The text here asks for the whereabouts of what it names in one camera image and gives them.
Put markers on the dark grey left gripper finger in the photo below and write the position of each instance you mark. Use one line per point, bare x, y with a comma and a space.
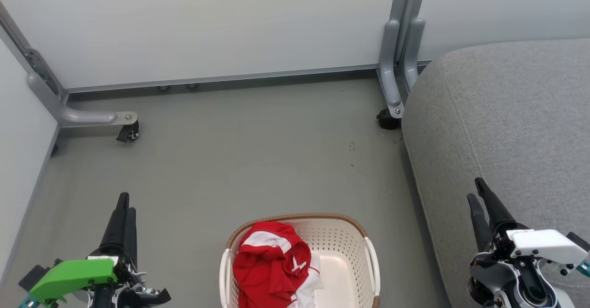
132, 234
117, 227

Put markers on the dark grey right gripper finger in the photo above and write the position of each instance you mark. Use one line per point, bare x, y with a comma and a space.
495, 209
479, 220

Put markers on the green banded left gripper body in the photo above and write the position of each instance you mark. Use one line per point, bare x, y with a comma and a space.
73, 275

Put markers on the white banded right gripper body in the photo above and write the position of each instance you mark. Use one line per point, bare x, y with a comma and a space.
544, 245

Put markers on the red jersey with white collar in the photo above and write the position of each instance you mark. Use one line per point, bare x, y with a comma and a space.
260, 266

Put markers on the red white striped shorts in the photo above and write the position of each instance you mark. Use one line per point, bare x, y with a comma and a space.
311, 282

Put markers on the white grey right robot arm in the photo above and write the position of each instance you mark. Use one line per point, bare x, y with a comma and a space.
516, 285

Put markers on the grey fabric sofa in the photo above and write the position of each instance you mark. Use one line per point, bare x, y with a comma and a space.
516, 128

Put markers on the black caster wheel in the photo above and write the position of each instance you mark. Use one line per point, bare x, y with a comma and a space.
388, 120
129, 133

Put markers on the grey metal foot with plate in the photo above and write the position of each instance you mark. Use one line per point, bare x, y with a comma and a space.
78, 115

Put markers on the white perforated laundry basket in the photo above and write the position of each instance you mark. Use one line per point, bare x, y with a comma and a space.
341, 262

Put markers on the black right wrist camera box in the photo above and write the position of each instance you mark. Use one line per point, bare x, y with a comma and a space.
580, 241

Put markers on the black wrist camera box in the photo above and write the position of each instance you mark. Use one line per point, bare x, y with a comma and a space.
580, 241
34, 273

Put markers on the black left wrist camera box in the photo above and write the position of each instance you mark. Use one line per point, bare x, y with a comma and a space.
34, 273

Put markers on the grey metal double post foot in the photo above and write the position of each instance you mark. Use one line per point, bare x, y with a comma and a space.
392, 68

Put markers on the grey partition bottom rail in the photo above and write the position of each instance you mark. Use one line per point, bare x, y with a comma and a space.
221, 78

